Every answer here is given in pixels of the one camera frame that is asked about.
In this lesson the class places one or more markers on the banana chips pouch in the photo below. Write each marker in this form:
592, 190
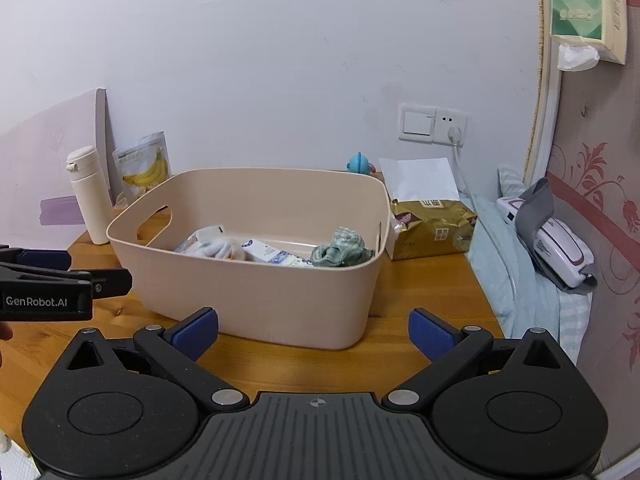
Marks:
143, 165

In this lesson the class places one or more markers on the white wall switch socket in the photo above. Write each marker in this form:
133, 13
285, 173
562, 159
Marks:
431, 124

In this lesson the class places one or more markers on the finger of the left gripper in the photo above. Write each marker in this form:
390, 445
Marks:
37, 258
19, 280

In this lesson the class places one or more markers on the white cloth bundle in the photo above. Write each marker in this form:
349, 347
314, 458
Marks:
211, 242

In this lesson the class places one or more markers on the beige plastic storage basket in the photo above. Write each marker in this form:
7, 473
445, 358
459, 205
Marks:
291, 209

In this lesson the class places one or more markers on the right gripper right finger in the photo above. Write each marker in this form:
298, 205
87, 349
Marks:
454, 354

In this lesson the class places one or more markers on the white blood pressure monitor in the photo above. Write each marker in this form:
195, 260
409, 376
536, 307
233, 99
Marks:
563, 258

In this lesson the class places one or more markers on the green checked cloth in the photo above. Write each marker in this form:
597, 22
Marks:
347, 248

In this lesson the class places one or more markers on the white paper sheet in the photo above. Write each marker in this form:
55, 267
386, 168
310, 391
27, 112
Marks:
419, 179

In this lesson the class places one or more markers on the grey pressure cuff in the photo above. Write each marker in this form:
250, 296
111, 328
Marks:
537, 208

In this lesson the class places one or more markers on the cream thermos bottle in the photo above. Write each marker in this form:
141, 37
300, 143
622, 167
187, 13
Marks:
93, 197

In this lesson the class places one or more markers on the blue cartoon figurine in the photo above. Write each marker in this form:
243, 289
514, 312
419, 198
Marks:
360, 164

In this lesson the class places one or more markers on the green tissue box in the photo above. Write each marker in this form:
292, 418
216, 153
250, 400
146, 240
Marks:
588, 32

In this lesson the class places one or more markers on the pink leaning board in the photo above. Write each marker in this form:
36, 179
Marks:
38, 206

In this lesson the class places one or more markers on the light blue bedding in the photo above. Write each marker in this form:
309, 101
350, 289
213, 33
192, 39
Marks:
519, 295

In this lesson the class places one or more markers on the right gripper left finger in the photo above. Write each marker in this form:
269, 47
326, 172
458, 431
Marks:
173, 354

